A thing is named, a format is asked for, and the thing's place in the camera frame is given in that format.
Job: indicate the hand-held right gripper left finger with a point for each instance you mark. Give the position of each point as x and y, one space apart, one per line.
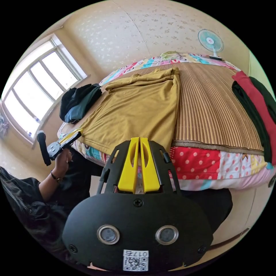
127 172

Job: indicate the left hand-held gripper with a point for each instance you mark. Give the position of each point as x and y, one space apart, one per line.
53 149

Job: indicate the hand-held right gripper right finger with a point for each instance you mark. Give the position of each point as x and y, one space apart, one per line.
151 172

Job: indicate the yellow long sleeve shirt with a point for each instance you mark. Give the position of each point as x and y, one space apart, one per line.
133 107

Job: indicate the person's left forearm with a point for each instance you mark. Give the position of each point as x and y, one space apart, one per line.
50 186

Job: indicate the person's left hand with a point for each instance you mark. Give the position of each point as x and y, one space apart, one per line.
62 162

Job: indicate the dark blue-black pile of clothes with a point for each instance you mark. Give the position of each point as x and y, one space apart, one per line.
79 101

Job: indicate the window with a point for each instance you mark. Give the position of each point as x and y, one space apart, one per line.
32 86

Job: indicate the bed with woven mat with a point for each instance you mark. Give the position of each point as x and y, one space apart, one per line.
211 107

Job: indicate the person's body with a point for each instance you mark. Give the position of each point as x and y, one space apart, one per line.
23 207

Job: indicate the red and green pile of clothes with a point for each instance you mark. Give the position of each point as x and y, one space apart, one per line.
252 101

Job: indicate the teal and white fan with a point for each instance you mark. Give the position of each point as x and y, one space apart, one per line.
210 41

